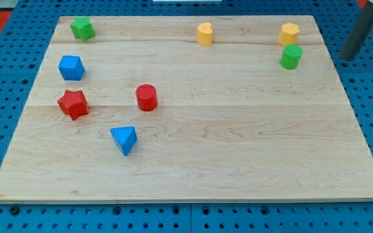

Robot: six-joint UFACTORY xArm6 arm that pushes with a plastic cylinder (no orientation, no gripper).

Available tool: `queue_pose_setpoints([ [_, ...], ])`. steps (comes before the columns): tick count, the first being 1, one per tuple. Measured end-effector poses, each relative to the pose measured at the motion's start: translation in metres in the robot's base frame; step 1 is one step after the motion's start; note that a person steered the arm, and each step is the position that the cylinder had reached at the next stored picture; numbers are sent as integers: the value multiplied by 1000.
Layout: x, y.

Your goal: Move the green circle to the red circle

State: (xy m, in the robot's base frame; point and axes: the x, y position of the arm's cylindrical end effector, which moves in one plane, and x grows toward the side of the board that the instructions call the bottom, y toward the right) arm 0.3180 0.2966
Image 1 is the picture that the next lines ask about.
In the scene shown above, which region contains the red cylinder block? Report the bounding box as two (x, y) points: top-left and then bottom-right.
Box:
(135, 83), (157, 111)

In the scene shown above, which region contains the wooden board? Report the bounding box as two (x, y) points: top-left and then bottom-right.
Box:
(0, 16), (373, 204)

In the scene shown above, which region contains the blue triangle block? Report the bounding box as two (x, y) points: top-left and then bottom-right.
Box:
(110, 126), (137, 156)

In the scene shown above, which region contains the yellow crescent block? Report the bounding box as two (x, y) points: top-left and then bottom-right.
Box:
(196, 22), (213, 47)

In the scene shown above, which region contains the red star block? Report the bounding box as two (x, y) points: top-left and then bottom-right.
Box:
(57, 90), (89, 120)

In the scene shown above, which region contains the green cylinder block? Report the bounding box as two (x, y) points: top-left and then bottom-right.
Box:
(280, 45), (303, 69)

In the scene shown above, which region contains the blue cube block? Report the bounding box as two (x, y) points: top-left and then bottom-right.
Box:
(58, 56), (85, 81)

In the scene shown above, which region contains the yellow hexagon block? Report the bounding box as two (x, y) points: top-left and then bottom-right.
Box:
(278, 23), (300, 46)

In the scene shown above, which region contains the green star block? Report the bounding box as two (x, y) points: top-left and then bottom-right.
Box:
(71, 17), (95, 41)

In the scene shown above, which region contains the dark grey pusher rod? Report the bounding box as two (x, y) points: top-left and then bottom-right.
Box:
(339, 0), (373, 61)

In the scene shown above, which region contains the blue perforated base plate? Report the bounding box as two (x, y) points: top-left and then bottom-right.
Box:
(0, 1), (373, 232)

